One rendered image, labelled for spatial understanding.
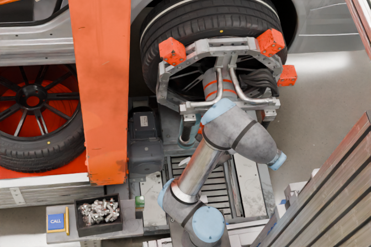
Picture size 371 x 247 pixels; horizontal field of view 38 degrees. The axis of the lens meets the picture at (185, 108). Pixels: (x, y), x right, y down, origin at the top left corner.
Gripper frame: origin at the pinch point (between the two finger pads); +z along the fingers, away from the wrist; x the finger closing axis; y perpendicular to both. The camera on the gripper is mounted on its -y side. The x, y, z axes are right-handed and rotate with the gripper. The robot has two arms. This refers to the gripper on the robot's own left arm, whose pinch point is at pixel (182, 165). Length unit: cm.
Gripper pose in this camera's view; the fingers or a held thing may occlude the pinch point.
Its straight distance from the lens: 225.5
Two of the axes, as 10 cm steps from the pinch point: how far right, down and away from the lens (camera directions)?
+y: 4.3, 8.6, -2.7
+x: 2.5, 1.7, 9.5
